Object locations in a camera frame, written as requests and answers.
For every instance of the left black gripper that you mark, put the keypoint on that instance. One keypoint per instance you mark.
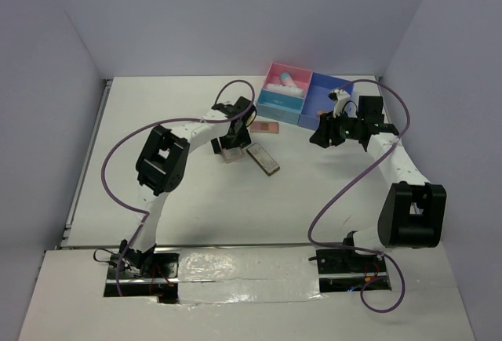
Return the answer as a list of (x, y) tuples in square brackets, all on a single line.
[(241, 140)]

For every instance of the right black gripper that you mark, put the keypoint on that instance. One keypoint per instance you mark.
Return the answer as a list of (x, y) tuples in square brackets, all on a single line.
[(327, 129)]

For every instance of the square pink compact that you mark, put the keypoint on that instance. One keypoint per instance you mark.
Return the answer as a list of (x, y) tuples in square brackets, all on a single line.
[(233, 154)]

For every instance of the long eyeshadow palette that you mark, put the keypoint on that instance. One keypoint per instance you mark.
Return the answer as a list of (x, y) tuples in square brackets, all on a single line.
[(262, 158)]

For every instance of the pink blush palette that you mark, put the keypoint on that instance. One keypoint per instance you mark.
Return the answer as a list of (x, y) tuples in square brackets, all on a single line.
[(265, 127)]

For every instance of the white blue cream tube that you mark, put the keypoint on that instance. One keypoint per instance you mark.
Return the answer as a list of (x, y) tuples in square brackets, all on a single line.
[(284, 89)]

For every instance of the teal capped cream tube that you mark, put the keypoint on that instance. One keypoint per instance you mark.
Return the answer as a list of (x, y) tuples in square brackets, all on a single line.
[(287, 80)]

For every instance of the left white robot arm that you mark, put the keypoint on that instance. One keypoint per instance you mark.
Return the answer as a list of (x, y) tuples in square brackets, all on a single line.
[(163, 160)]

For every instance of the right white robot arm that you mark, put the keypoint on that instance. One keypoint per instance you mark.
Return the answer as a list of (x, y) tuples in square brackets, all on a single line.
[(413, 211)]

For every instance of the purple blue organizer bin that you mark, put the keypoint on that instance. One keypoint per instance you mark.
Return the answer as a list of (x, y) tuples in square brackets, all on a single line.
[(317, 98)]

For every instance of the light blue organizer bin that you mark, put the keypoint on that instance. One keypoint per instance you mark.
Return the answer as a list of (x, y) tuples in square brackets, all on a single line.
[(280, 107)]

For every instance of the pink organizer bin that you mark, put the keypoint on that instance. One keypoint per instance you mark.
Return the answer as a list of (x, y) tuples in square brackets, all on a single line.
[(302, 77)]

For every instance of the white foam board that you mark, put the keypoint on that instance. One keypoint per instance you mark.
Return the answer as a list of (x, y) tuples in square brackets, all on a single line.
[(235, 294)]

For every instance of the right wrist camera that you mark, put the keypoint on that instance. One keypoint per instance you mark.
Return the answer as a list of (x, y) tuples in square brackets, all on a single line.
[(340, 98)]

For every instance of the aluminium rail frame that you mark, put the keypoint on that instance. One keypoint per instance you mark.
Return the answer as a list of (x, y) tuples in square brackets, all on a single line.
[(71, 213)]

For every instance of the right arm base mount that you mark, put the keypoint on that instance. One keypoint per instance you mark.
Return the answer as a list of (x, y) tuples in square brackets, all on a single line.
[(347, 271)]

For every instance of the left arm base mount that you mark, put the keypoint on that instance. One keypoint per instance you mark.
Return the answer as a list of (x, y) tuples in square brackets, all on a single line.
[(136, 274)]

